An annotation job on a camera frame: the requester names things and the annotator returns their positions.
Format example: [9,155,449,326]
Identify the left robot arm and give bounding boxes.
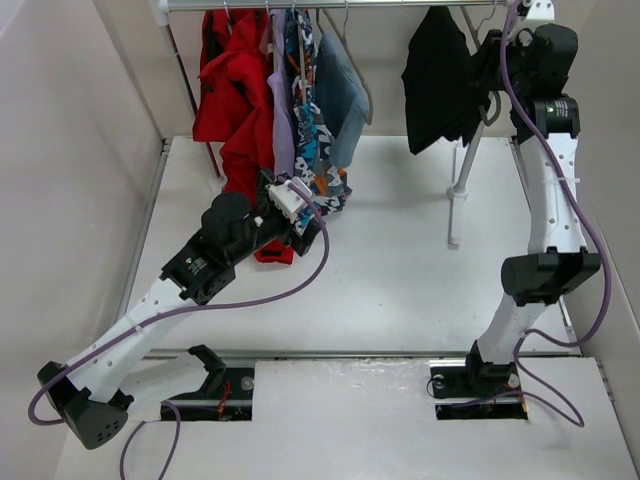
[36,170,328,450]

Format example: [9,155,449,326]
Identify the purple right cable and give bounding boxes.
[469,0,614,427]

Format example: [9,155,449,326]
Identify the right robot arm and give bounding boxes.
[437,24,602,398]

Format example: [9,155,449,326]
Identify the red jacket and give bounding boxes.
[192,8,296,265]

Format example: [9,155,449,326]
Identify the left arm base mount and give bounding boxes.
[169,345,255,422]

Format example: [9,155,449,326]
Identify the grey hanger with denim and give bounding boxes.
[320,1,374,126]

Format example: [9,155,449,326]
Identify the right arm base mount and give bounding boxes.
[427,363,528,421]

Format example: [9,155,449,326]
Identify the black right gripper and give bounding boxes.
[463,27,536,99]

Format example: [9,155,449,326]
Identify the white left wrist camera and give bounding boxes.
[266,177,313,224]

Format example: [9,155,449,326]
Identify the black trousers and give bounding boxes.
[401,6,489,155]

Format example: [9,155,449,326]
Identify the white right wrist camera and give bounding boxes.
[517,0,555,23]

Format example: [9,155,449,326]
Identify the lilac garment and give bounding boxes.
[267,9,295,176]

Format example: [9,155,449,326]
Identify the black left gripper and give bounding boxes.
[229,169,325,265]

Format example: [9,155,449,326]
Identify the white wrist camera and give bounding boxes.
[517,0,555,23]
[266,177,313,224]

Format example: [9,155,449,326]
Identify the colourful patterned shorts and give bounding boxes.
[284,9,351,216]

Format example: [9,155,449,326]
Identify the blue denim shorts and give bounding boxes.
[315,33,369,169]

